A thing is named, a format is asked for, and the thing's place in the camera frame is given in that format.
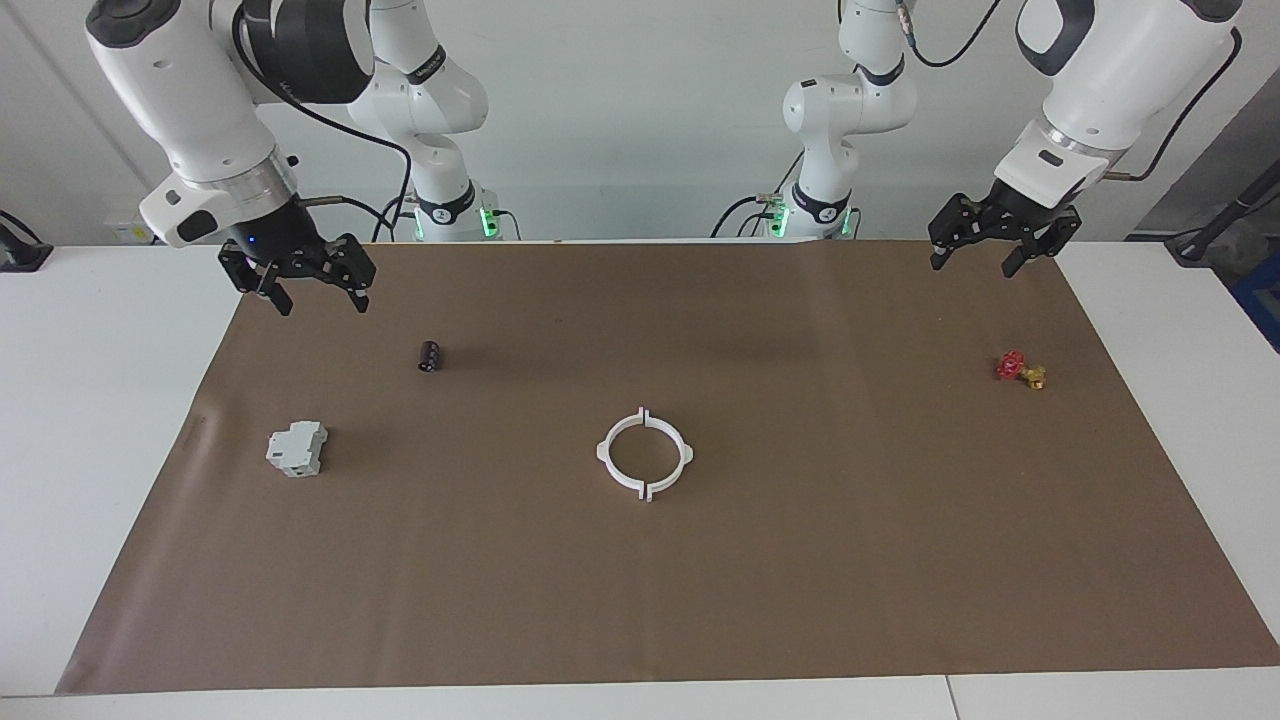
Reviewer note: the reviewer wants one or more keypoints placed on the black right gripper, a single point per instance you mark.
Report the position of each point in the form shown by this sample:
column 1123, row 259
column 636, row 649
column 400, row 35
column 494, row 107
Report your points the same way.
column 270, row 245

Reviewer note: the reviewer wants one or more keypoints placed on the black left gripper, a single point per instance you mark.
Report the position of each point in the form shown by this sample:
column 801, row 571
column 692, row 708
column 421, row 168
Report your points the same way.
column 1000, row 215

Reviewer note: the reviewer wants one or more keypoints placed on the white half pipe clamp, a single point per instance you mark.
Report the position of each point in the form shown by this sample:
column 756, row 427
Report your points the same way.
column 603, row 450
column 686, row 452

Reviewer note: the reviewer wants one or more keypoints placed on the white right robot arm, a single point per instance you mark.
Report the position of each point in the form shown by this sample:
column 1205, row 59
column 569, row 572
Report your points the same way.
column 200, row 90

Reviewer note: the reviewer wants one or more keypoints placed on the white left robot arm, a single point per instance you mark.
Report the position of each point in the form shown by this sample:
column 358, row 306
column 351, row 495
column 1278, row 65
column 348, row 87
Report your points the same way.
column 850, row 110

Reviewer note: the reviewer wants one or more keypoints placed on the black cylindrical capacitor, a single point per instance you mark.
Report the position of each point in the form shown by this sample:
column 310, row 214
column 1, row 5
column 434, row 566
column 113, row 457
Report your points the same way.
column 429, row 356

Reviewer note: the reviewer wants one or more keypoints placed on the white circuit breaker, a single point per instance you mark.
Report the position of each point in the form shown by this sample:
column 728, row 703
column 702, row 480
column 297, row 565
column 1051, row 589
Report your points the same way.
column 295, row 450

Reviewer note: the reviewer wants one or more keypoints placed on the black stand pole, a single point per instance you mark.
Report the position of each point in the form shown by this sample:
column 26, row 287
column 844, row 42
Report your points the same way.
column 1215, row 220

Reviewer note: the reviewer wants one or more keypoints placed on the blue crate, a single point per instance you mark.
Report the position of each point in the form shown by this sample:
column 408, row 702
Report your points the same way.
column 1262, row 300

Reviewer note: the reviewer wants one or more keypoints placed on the brown paper table mat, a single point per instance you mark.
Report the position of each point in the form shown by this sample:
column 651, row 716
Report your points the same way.
column 700, row 580

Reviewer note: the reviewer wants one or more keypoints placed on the white wall socket box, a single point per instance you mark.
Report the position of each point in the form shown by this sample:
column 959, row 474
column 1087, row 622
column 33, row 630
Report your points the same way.
column 130, row 230

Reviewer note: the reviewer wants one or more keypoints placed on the black table clamp mount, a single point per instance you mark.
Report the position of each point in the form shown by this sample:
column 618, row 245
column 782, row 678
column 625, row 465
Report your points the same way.
column 15, row 250

